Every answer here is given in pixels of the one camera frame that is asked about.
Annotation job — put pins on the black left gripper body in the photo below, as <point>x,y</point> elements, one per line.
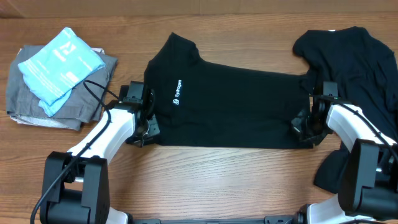
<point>142,134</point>

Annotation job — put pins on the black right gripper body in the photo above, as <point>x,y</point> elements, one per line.
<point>310,128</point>

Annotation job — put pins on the black polo shirt with logo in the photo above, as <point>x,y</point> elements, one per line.
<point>204,104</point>

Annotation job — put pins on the plain black t-shirt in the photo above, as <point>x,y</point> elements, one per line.
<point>364,69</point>

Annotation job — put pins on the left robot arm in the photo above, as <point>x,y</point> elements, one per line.
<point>76,183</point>

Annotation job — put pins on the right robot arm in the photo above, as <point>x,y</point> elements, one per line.
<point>367,192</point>

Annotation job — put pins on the folded grey garment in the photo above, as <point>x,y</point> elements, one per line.
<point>90,93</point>

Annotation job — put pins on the folded light blue garment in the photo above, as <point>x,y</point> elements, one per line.
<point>57,68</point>

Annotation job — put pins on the white folded cloth underneath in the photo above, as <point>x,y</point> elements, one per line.
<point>37,122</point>

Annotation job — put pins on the brown cardboard barrier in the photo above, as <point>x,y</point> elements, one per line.
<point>93,8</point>

